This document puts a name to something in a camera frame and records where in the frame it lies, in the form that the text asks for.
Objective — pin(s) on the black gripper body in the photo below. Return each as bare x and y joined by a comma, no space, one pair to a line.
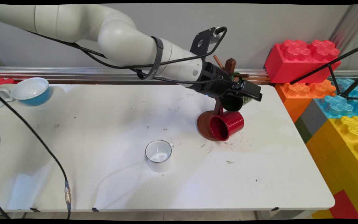
213,81

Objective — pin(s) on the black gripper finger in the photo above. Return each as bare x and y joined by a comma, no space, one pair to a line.
235,88
253,91

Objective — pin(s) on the green enamel mug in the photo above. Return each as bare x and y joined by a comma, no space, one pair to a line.
231,104

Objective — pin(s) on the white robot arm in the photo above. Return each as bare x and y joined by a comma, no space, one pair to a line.
120,40

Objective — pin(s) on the brown wooden mug tree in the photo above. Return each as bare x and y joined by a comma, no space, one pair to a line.
229,65

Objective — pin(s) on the red enamel mug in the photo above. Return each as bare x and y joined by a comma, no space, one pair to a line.
228,123

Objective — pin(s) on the orange giant building block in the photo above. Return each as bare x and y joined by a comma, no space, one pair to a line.
303,90

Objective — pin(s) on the red giant building block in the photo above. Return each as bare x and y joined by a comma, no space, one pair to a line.
300,60

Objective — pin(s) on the black tripod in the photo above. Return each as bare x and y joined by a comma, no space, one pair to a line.
331,63

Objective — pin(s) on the blue giant building block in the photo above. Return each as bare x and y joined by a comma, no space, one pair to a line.
337,105

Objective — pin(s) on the white mug with dark rim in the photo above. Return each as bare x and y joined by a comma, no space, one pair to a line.
158,155

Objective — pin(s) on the yellow giant building block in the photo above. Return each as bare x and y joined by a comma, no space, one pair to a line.
343,155

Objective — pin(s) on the slanted aluminium profile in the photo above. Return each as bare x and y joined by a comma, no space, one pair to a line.
350,21

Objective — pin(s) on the blue bowl with white inside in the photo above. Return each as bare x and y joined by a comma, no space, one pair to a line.
31,90

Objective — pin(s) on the small red object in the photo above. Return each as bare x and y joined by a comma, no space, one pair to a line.
5,81

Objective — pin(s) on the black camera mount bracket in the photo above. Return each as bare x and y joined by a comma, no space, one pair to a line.
199,42

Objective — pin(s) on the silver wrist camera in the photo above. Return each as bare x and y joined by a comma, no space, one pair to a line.
218,30

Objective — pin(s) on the aluminium rail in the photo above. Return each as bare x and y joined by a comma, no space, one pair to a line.
42,73

